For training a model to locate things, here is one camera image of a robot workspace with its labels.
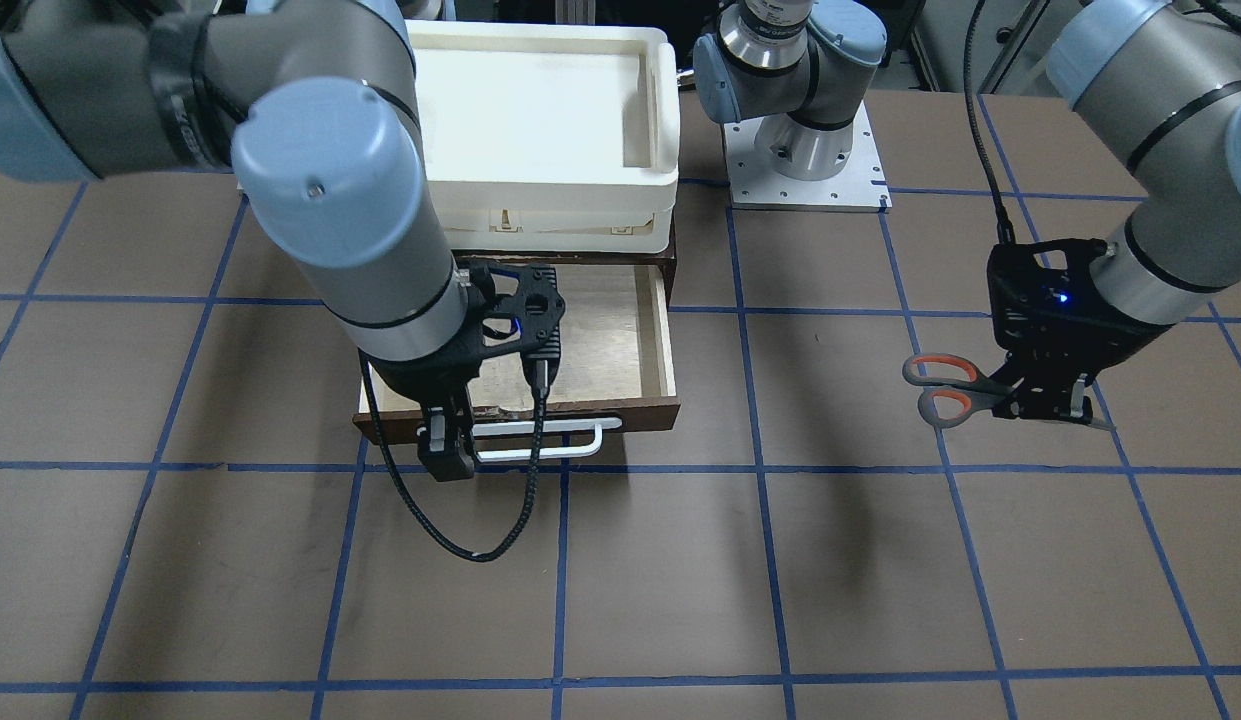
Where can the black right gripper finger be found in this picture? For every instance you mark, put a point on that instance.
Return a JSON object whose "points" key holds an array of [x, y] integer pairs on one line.
{"points": [[460, 425], [438, 444]]}

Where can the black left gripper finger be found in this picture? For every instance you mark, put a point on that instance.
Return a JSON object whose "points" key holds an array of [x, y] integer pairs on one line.
{"points": [[1079, 408], [1034, 393]]}

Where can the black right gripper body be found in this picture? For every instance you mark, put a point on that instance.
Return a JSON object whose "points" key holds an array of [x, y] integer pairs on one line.
{"points": [[423, 377]]}

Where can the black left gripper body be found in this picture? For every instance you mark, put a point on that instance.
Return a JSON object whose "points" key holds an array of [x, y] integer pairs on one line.
{"points": [[1108, 346]]}

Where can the grey orange scissors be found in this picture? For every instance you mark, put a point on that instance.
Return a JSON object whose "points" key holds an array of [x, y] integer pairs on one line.
{"points": [[954, 389]]}

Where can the dark wooden drawer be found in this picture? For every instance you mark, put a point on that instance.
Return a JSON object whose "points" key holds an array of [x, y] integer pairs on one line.
{"points": [[616, 360]]}

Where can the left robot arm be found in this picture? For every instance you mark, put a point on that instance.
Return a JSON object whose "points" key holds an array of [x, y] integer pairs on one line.
{"points": [[1160, 87]]}

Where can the white plastic tray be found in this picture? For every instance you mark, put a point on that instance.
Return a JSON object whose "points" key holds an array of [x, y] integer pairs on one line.
{"points": [[534, 139]]}

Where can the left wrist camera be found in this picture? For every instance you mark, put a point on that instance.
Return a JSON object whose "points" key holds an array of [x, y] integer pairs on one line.
{"points": [[1039, 290]]}

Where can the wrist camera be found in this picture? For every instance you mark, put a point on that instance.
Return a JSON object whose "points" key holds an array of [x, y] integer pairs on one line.
{"points": [[1039, 290], [529, 297]]}

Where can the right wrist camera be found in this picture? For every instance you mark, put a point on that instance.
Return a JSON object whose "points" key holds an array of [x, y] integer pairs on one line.
{"points": [[529, 297]]}

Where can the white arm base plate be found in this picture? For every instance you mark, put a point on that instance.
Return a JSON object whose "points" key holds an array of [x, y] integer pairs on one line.
{"points": [[776, 164]]}

